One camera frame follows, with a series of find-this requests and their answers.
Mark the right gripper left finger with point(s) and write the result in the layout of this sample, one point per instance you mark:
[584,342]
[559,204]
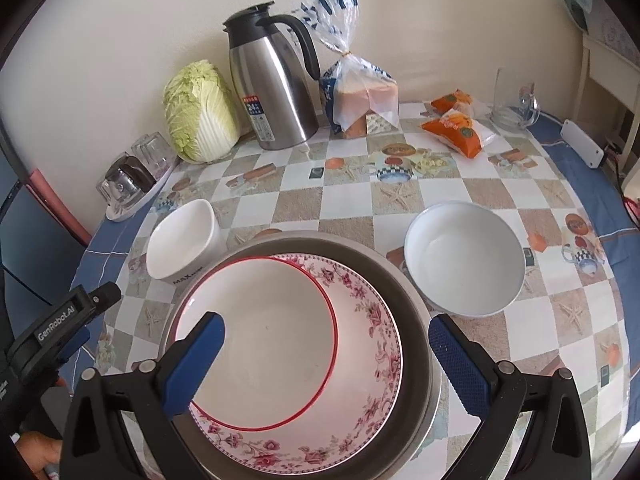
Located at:
[96,444]

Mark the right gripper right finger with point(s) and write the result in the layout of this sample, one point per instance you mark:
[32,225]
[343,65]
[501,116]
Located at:
[555,443]

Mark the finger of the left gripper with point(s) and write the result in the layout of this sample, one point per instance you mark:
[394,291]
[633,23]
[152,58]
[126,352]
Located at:
[98,301]

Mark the white square MAX bowl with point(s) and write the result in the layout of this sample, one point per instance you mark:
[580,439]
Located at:
[184,243]

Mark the red-rimmed white bowl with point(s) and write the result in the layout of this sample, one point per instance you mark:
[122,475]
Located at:
[280,342]

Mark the person's hand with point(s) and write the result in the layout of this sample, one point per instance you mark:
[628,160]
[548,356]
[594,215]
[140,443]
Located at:
[39,451]

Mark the white oval tray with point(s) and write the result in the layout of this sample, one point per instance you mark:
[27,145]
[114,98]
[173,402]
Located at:
[126,213]

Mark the patterned blue-edged tablecloth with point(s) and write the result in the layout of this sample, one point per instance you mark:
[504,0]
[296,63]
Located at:
[579,306]

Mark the upturned clear glass right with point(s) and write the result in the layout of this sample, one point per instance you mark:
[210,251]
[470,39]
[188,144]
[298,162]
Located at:
[155,153]

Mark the large stainless steel bowl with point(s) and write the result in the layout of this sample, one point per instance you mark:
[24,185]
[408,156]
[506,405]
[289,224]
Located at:
[417,399]

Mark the napa cabbage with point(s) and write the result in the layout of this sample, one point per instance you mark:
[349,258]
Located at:
[201,119]

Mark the pink floral plate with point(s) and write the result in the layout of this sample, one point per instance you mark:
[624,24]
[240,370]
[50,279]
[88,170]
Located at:
[355,403]

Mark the small white round bowl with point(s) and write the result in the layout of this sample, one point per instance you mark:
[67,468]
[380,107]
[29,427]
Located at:
[464,259]

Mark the stainless steel thermos jug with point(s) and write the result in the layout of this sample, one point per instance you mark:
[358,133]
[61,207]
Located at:
[271,56]

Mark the white power strip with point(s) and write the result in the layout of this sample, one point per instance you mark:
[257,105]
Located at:
[588,150]

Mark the bagged sliced bread loaf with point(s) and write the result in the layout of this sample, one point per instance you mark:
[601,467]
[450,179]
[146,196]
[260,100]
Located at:
[358,98]

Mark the clear glass mug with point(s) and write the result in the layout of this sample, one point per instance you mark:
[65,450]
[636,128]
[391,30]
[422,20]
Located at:
[515,105]

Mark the orange snack packet front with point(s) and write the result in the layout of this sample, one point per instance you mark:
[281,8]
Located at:
[462,133]

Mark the orange snack packet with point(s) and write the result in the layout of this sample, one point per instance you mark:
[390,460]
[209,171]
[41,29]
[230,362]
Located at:
[462,133]
[461,102]

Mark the orange snack packet back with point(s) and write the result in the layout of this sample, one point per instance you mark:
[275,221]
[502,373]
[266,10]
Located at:
[461,102]

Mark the white chair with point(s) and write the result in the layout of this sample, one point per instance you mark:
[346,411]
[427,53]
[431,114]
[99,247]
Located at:
[610,58]

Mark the glass teapot brown handle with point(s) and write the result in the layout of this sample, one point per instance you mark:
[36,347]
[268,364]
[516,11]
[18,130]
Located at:
[125,181]

